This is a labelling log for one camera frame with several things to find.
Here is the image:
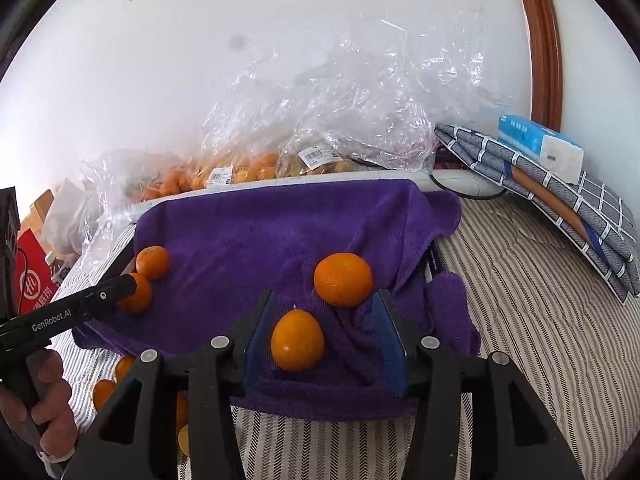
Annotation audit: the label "oval orange citrus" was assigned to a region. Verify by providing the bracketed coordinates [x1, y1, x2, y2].
[270, 309, 324, 373]

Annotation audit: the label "yellow-green plum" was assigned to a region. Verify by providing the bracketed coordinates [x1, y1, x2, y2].
[177, 425, 191, 457]

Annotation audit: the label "small orange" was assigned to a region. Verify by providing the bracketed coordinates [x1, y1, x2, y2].
[136, 245, 171, 282]

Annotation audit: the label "large orange mandarin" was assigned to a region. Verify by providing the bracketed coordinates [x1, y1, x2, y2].
[314, 252, 374, 308]

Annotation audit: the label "person's left hand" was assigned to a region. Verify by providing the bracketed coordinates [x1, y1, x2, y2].
[1, 350, 78, 460]

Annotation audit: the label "red paper bag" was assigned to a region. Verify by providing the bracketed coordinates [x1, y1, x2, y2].
[14, 229, 58, 315]

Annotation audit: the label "orange mandarin back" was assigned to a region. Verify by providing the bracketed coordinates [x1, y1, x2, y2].
[114, 356, 137, 384]

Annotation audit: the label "striped bed quilt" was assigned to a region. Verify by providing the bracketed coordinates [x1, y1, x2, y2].
[49, 194, 640, 480]

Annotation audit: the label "white plastic bag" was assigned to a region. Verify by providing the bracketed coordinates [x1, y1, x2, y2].
[43, 179, 101, 256]

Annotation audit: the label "purple towel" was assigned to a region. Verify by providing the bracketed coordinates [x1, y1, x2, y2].
[73, 181, 480, 420]

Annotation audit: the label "bagged oranges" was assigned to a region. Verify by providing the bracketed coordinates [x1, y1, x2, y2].
[127, 145, 357, 203]

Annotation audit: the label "blue checked folded cloth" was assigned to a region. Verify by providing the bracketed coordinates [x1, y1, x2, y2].
[435, 124, 639, 302]

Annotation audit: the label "blue white tissue pack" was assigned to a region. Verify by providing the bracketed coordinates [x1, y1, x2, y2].
[498, 115, 584, 184]

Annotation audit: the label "clear plastic bags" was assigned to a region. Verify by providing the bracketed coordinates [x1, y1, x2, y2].
[85, 11, 513, 230]

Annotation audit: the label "black cable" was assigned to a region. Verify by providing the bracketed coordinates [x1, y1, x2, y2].
[429, 169, 509, 202]

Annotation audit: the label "brown wooden door frame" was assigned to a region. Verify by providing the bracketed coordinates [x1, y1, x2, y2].
[522, 0, 563, 131]

